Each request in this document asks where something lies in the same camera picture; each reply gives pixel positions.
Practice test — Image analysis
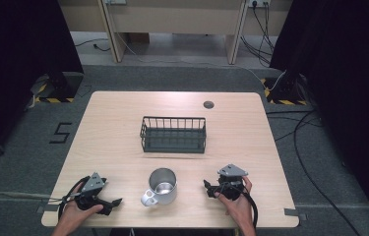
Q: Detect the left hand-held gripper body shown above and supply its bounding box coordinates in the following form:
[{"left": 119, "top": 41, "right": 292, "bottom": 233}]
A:
[{"left": 73, "top": 171, "right": 114, "bottom": 211}]

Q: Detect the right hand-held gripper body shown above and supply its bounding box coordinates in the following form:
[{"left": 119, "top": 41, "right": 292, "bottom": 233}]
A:
[{"left": 216, "top": 163, "right": 249, "bottom": 202}]

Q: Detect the metal cup with white handle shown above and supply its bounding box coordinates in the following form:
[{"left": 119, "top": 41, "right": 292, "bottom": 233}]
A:
[{"left": 140, "top": 167, "right": 178, "bottom": 207}]

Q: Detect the black wire basket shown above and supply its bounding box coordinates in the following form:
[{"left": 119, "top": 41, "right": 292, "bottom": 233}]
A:
[{"left": 139, "top": 115, "right": 208, "bottom": 154}]

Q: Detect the person's right hand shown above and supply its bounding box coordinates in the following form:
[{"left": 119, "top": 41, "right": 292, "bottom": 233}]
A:
[{"left": 214, "top": 176, "right": 254, "bottom": 228}]

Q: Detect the person's left hand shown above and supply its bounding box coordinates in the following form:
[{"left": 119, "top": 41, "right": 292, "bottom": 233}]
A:
[{"left": 61, "top": 181, "right": 104, "bottom": 231}]

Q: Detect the grey tape strip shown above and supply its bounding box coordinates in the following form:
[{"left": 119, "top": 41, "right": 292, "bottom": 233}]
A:
[
  {"left": 283, "top": 207, "right": 308, "bottom": 221},
  {"left": 35, "top": 205, "right": 60, "bottom": 214}
]

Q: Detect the black tape floor mark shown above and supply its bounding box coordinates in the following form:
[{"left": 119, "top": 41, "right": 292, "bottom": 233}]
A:
[{"left": 48, "top": 122, "right": 74, "bottom": 145}]

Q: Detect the yellow black hazard tape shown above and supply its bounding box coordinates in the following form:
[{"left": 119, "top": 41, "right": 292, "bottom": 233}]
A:
[
  {"left": 260, "top": 78, "right": 309, "bottom": 106},
  {"left": 34, "top": 82, "right": 76, "bottom": 104}
]

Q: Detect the black stand base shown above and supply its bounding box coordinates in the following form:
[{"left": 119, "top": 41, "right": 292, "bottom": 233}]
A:
[
  {"left": 48, "top": 71, "right": 85, "bottom": 99},
  {"left": 277, "top": 71, "right": 305, "bottom": 102}
]

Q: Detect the black curtain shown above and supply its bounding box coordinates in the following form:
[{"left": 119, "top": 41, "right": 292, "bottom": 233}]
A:
[
  {"left": 0, "top": 0, "right": 85, "bottom": 168},
  {"left": 269, "top": 0, "right": 369, "bottom": 228}
]

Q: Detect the beige desk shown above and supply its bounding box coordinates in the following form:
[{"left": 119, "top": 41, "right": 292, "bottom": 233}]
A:
[{"left": 57, "top": 0, "right": 294, "bottom": 66}]

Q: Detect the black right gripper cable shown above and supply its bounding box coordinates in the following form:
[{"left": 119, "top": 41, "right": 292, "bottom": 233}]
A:
[{"left": 219, "top": 182, "right": 259, "bottom": 229}]

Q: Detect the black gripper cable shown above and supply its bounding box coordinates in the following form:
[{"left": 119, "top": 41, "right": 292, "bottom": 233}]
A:
[
  {"left": 57, "top": 175, "right": 92, "bottom": 221},
  {"left": 219, "top": 182, "right": 259, "bottom": 229}
]

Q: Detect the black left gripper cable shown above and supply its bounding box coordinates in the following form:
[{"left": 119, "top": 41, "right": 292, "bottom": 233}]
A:
[{"left": 57, "top": 175, "right": 92, "bottom": 221}]

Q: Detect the long black floor cable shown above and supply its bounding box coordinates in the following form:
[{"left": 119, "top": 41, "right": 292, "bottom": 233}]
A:
[{"left": 292, "top": 110, "right": 362, "bottom": 236}]

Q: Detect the bundle of black cables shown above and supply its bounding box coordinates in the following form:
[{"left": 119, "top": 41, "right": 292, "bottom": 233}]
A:
[{"left": 239, "top": 1, "right": 277, "bottom": 69}]

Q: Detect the black cable with plug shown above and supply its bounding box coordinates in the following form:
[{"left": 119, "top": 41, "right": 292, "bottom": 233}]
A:
[{"left": 74, "top": 37, "right": 111, "bottom": 53}]

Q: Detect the white wall socket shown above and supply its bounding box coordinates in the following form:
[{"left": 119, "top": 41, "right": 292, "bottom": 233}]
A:
[{"left": 247, "top": 0, "right": 272, "bottom": 9}]

